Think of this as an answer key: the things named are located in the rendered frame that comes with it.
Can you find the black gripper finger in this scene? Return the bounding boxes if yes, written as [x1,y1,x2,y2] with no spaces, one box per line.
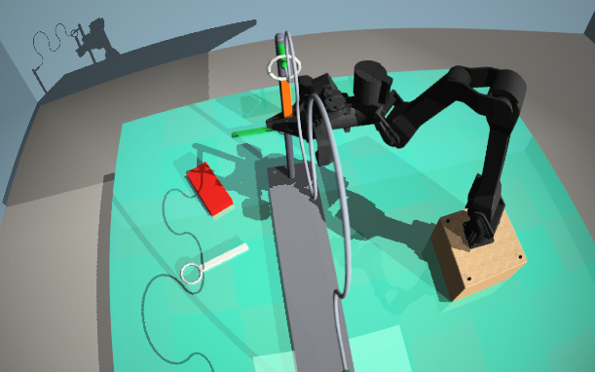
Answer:
[266,110,309,142]
[266,94,304,124]

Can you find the white loop with orange handle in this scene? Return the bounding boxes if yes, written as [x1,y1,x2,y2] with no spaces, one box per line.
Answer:
[267,55,301,118]

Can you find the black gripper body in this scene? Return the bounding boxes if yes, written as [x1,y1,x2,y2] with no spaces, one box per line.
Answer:
[298,75,356,167]

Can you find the red flat block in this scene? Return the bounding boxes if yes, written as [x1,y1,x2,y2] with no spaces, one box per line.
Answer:
[187,162,234,217]

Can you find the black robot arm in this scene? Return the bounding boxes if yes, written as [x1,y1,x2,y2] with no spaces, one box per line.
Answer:
[312,60,527,249]

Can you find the white loop with flat handle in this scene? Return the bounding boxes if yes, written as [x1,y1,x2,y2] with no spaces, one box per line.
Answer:
[180,243,249,284]

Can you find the green bar with white loop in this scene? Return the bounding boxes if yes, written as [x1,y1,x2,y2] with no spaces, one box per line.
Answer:
[232,127,274,138]

